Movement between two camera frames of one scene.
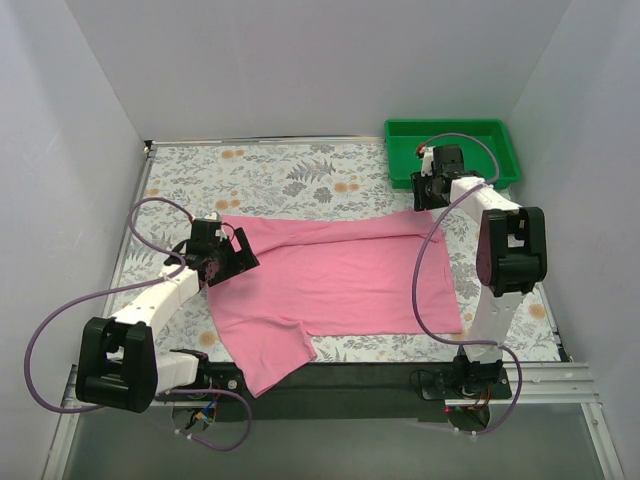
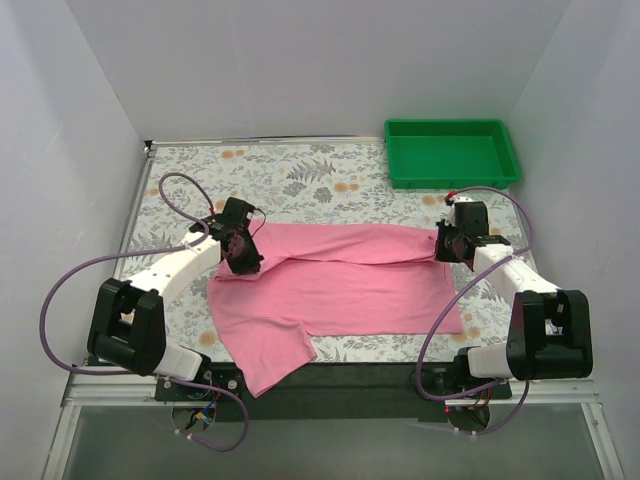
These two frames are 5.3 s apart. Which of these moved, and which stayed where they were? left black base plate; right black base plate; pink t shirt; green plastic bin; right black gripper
Moved: right black gripper; pink t shirt
Stayed: right black base plate; left black base plate; green plastic bin
